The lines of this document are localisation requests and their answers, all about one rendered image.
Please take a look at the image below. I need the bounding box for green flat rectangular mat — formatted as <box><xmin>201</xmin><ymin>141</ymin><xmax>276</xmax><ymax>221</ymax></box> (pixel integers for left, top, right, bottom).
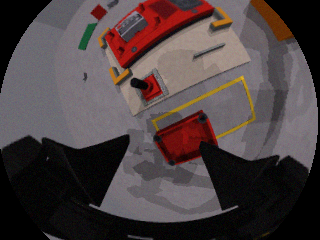
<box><xmin>77</xmin><ymin>23</ymin><xmax>97</xmax><ymax>51</ymax></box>

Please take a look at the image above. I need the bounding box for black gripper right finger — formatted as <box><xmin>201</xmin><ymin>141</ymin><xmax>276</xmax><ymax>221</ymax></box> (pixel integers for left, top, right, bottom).
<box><xmin>199</xmin><ymin>141</ymin><xmax>280</xmax><ymax>211</ymax></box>

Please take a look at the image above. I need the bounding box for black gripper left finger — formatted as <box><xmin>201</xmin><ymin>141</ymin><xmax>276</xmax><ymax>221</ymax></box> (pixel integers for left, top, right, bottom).
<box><xmin>41</xmin><ymin>135</ymin><xmax>131</xmax><ymax>207</ymax></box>

